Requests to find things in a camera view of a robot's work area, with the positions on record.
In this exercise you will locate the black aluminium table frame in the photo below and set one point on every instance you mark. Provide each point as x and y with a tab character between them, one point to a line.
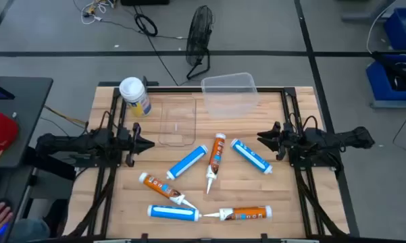
175	90

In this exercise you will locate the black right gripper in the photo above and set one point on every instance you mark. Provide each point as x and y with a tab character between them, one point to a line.
283	141

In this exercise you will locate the blue bin with black parts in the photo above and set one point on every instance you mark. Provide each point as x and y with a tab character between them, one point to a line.
378	84

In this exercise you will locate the clear flat plastic lid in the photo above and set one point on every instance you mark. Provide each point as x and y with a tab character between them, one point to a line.
177	121

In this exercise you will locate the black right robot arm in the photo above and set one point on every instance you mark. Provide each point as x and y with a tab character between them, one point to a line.
324	138

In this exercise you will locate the blue silicone tube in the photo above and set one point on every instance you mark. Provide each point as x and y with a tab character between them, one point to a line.
251	156
187	162
174	213

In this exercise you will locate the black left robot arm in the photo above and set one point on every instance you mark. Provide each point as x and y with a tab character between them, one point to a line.
71	143

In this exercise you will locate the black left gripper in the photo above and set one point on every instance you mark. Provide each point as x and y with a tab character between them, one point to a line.
135	148

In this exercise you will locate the black floor fan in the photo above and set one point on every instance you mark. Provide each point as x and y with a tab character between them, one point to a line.
199	33

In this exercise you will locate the grey table base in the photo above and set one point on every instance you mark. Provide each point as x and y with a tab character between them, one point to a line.
358	17

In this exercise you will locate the frosted plastic container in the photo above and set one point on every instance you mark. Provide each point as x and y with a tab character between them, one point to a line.
229	98

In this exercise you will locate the orange sealant tube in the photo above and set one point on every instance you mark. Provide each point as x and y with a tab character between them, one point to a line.
217	153
246	213
162	188

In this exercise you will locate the person's leg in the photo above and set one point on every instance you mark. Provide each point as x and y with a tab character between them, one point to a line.
27	231

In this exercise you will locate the dark grey desk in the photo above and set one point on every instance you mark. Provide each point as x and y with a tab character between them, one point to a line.
27	118

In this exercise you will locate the blue storage bin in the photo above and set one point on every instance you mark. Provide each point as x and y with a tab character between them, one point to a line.
397	33

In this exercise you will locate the red cap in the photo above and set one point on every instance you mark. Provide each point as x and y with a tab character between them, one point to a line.
0	131

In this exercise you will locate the black box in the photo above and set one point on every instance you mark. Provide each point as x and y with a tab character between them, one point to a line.
145	2

